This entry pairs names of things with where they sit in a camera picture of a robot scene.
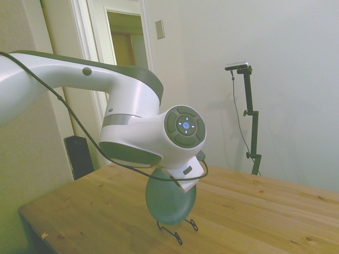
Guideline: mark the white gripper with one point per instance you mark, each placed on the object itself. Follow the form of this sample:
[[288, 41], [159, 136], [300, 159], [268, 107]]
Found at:
[[189, 174]]

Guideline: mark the teal round plate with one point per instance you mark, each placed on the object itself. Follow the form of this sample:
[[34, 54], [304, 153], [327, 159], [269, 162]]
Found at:
[[164, 203]]

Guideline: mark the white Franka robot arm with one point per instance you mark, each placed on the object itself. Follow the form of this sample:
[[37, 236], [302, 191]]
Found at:
[[79, 79]]

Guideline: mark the black tower heater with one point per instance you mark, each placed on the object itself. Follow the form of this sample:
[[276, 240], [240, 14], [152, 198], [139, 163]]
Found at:
[[79, 158]]

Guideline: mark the orange tape piece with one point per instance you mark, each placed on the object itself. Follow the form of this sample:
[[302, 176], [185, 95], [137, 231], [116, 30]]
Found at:
[[44, 235]]

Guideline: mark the closet door with round pull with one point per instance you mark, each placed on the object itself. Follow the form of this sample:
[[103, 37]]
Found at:
[[39, 26]]

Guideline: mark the black camera stand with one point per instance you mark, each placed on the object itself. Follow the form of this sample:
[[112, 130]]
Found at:
[[251, 105]]

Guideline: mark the grey exterior camera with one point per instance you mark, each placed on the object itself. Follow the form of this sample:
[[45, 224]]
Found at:
[[237, 65]]

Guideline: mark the beige wall switch plate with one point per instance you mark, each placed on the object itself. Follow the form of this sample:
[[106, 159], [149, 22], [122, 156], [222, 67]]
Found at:
[[159, 29]]

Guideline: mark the white door frame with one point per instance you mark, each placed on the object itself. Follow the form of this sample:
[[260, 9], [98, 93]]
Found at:
[[84, 31]]

